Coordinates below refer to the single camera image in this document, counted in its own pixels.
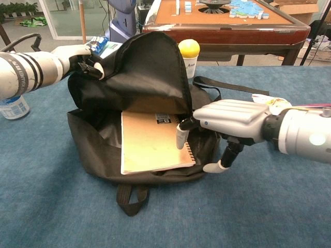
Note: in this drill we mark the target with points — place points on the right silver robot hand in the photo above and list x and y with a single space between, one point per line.
232 116

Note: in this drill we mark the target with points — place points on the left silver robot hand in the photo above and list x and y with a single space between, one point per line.
72 51

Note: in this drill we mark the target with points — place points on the black fabric backpack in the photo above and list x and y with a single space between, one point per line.
150 64

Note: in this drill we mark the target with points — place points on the tan spiral notebook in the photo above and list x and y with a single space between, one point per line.
150 144

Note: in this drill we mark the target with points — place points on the blue purple robot base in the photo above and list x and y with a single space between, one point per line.
121 23

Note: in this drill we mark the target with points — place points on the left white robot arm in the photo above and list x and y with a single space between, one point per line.
26 72

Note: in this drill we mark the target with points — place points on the white snack bag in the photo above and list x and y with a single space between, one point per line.
261 98

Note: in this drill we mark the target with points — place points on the blue cookie packet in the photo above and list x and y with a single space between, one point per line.
99 42

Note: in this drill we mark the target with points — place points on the wooden pole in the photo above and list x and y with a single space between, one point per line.
82 20

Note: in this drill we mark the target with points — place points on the teal cardboard box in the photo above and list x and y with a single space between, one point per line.
110 47

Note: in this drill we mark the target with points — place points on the green cloth heap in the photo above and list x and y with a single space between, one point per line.
33 22

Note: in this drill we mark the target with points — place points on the row of potted plants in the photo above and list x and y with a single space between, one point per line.
18 9

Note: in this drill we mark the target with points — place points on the blue white drink can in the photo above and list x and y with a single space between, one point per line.
14 108

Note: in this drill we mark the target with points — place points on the brown mahjong table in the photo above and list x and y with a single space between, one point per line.
219 33

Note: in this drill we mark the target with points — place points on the blue felt table mat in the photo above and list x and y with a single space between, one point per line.
232 206

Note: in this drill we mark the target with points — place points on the black tripod stand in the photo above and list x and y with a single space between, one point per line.
306 55

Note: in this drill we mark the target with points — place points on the blue mahjong tile pile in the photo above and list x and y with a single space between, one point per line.
245 10

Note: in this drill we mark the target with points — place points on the white plastic basket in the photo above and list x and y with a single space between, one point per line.
319 53

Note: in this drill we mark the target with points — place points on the black mahjong table dial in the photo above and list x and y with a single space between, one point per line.
214 3

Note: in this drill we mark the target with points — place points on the standing white mahjong tile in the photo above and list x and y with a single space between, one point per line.
177 6

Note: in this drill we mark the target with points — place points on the blue mahjong tile stack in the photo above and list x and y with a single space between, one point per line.
188 7

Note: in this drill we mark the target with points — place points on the brown cardboard box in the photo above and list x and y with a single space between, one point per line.
297 10

